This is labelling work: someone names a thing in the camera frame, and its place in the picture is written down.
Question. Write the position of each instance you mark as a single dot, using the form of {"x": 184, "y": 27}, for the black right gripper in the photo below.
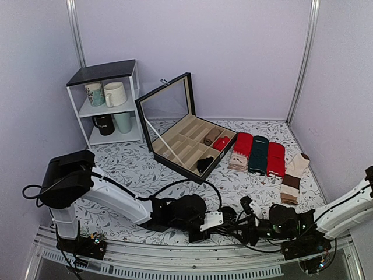
{"x": 249, "y": 233}

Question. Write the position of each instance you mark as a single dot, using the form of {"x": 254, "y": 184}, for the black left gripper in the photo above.
{"x": 201, "y": 238}

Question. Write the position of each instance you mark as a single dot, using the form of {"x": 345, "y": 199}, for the black white striped sock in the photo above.
{"x": 230, "y": 221}

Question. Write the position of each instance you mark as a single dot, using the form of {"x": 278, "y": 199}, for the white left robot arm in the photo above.
{"x": 74, "y": 176}

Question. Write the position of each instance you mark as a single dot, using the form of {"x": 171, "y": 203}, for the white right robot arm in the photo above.
{"x": 316, "y": 225}

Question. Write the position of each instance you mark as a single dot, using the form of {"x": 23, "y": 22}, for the floral white table mat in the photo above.
{"x": 132, "y": 165}

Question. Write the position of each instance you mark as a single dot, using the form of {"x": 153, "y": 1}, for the red beige patterned sock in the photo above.
{"x": 241, "y": 152}

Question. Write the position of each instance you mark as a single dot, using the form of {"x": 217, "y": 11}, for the dark green sock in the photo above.
{"x": 258, "y": 159}

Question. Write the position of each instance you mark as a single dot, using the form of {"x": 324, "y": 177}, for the red white sock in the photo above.
{"x": 276, "y": 160}

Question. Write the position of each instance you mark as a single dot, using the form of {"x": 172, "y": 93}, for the rolled black sock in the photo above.
{"x": 203, "y": 164}

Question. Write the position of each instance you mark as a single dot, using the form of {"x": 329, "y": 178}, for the cream brown striped sock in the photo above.
{"x": 290, "y": 186}

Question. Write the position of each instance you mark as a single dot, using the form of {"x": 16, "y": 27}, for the rolled red sock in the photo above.
{"x": 221, "y": 143}

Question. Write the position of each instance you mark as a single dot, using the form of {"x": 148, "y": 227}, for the rolled tan sock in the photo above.
{"x": 211, "y": 136}

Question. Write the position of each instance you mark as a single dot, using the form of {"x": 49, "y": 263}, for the black compartment storage box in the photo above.
{"x": 174, "y": 133}

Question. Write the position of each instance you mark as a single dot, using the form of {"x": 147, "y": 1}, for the mint green tumbler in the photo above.
{"x": 123, "y": 121}

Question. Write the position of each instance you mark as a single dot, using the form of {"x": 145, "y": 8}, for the black mug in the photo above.
{"x": 104, "y": 123}

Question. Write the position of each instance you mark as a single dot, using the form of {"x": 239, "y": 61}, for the white shelf black top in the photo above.
{"x": 121, "y": 71}

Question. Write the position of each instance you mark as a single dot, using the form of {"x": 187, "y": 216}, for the white ceramic mug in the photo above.
{"x": 114, "y": 94}

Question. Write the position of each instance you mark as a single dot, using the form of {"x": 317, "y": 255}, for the patterned teal white mug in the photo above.
{"x": 95, "y": 94}

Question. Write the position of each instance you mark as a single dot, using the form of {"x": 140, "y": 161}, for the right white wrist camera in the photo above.
{"x": 257, "y": 212}

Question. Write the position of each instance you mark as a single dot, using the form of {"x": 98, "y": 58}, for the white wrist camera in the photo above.
{"x": 257, "y": 212}
{"x": 212, "y": 219}

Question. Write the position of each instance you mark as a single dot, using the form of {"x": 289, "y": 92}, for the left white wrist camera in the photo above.
{"x": 212, "y": 219}

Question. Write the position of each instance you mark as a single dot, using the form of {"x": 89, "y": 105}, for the aluminium front rail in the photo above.
{"x": 148, "y": 261}

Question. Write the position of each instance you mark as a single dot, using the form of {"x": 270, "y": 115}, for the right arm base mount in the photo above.
{"x": 306, "y": 246}

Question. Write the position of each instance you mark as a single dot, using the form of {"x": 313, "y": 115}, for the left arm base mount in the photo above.
{"x": 92, "y": 246}

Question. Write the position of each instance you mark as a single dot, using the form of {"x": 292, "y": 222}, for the right aluminium corner post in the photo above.
{"x": 309, "y": 40}

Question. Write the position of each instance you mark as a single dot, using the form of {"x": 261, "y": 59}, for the aluminium corner post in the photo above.
{"x": 75, "y": 30}
{"x": 309, "y": 40}

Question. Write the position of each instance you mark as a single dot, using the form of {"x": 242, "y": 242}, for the left aluminium corner post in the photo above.
{"x": 75, "y": 30}

